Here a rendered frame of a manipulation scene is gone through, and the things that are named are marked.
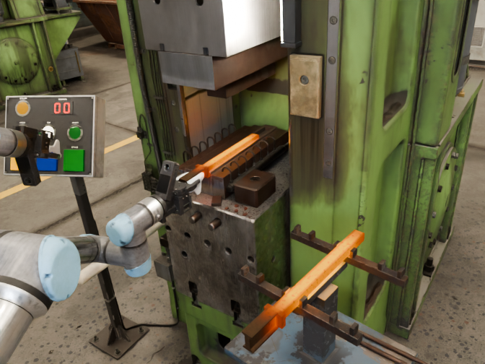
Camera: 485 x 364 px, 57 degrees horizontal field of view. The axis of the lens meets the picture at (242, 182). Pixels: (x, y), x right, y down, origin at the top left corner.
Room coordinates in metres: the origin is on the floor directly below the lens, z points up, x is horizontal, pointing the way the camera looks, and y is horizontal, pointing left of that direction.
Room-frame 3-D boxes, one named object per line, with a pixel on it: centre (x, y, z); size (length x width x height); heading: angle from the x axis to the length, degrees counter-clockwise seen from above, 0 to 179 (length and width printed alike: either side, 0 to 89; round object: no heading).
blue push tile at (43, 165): (1.41, 0.67, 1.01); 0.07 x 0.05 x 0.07; 79
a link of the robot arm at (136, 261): (1.00, 0.33, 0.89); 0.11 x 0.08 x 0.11; 72
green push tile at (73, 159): (1.39, 0.57, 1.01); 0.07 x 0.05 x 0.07; 79
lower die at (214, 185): (1.45, 0.02, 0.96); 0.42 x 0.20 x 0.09; 144
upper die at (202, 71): (1.45, 0.02, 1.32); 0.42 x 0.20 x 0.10; 144
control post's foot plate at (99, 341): (1.54, 0.64, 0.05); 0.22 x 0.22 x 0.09; 54
